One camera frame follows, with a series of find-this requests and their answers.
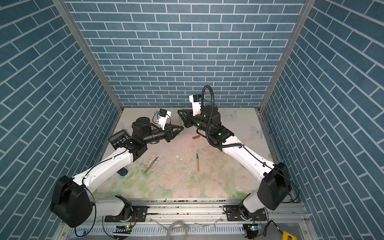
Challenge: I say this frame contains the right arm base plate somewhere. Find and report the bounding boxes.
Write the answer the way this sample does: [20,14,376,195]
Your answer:
[222,205,267,222]

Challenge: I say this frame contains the tan pen left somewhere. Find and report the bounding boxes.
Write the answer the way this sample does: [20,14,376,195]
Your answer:
[145,157,159,174]

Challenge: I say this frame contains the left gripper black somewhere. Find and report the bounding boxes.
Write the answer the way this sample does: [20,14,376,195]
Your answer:
[140,122,182,145]

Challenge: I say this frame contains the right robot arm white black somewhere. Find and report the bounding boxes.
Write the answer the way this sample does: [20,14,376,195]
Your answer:
[178,106,292,214]

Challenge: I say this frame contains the blue stapler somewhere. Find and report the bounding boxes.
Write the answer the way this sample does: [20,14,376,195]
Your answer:
[118,168,128,176]

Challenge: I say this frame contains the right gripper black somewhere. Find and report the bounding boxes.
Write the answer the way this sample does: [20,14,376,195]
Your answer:
[178,110,213,136]

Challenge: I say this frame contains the tan pen middle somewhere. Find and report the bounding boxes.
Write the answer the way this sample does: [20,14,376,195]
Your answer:
[196,153,200,172]

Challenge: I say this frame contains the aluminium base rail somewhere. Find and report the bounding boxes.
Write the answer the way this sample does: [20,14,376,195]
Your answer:
[54,199,317,240]

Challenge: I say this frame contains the clear looped cable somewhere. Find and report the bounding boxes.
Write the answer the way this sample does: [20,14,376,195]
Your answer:
[165,220,189,240]

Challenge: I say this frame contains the tan pen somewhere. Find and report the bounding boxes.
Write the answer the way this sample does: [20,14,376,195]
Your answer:
[145,157,159,174]
[196,153,200,172]

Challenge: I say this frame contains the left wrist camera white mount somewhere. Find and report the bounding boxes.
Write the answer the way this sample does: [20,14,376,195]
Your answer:
[152,109,172,130]

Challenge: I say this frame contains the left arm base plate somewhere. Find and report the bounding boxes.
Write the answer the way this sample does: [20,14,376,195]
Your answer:
[105,206,148,223]

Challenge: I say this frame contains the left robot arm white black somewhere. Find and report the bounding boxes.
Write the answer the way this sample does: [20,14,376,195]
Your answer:
[50,117,184,228]

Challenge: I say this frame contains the black desk calculator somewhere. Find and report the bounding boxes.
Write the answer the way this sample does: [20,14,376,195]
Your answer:
[108,130,130,150]

